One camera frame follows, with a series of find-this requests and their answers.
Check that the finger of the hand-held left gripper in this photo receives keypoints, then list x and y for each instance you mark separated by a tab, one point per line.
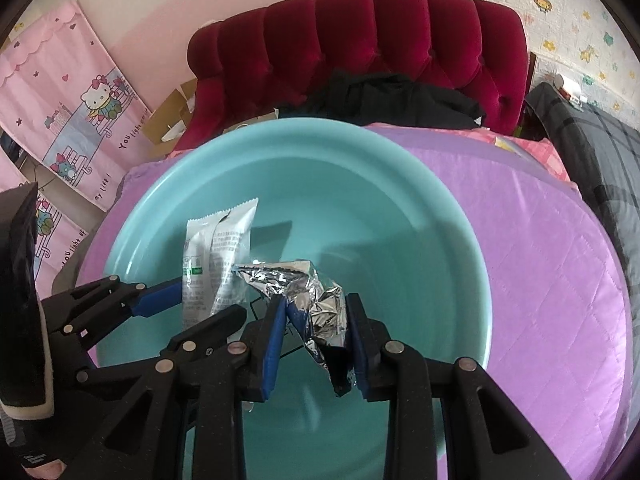
210	330
155	300

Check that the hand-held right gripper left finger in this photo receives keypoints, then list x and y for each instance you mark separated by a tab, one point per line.
272	350

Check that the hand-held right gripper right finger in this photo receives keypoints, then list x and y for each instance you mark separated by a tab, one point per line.
359	355

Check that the silver foil packet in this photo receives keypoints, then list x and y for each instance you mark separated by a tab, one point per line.
325	310

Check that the white green snack packet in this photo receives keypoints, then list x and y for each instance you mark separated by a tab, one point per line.
220	260

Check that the teal plastic basin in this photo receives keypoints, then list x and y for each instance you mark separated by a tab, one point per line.
350	200

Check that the person's left hand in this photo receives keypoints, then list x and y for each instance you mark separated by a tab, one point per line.
47	472

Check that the cardboard box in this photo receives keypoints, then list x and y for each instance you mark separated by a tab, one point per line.
167	120

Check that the pink cartoon cat curtain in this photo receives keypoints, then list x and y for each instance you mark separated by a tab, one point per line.
75	110

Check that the purple quilted blanket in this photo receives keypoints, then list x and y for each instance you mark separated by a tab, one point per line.
540	285

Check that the black clothing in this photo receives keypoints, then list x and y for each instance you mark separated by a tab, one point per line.
390	100

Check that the pink printed cloth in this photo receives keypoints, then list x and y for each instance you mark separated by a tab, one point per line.
545	160

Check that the grey plaid bedding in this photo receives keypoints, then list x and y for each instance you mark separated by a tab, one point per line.
600	160

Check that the red velvet tufted headboard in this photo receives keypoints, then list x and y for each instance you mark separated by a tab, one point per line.
350	35

